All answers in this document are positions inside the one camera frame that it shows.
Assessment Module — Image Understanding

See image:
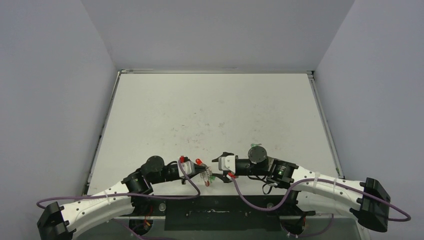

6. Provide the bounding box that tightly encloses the metal keyring with red grip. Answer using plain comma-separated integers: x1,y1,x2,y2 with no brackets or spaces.
200,168,213,187

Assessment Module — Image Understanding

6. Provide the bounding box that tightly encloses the key with green tag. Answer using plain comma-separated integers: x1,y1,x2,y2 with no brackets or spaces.
250,143,262,148
208,176,216,183

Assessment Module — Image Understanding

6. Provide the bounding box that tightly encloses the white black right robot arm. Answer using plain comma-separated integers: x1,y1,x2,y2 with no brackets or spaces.
213,146,391,233

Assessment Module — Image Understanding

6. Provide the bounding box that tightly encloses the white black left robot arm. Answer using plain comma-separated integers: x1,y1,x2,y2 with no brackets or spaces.
37,155,207,240

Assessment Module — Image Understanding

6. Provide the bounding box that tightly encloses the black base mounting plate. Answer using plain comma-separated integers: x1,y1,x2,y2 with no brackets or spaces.
128,195,316,234

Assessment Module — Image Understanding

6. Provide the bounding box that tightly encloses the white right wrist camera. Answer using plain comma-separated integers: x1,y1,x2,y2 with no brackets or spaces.
218,155,236,174

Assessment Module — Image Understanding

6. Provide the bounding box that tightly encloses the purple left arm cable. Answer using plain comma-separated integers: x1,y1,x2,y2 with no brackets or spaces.
36,158,202,240

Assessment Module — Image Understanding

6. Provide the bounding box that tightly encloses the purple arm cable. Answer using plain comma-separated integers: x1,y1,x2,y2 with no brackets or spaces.
228,173,412,239
36,158,202,240

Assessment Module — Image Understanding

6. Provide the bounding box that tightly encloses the aluminium table frame rail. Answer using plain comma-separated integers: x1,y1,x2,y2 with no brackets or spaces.
306,71,345,178

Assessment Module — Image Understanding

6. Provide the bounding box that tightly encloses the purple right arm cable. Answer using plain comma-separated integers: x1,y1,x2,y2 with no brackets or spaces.
228,173,412,239

